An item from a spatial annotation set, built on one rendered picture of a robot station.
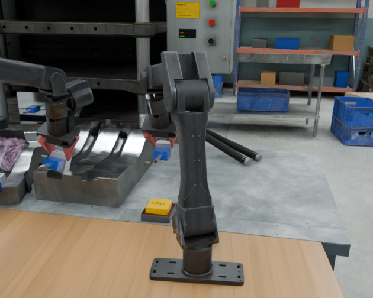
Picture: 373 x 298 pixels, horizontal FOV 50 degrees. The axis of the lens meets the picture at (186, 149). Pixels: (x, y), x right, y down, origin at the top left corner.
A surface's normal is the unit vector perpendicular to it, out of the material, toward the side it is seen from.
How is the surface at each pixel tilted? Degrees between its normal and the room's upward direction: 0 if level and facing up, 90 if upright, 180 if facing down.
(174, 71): 50
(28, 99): 90
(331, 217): 0
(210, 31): 90
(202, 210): 78
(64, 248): 0
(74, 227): 0
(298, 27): 90
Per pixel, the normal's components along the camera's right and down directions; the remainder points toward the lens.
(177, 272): 0.01, -0.95
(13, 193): 0.11, 0.32
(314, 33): -0.18, 0.32
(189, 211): 0.29, 0.10
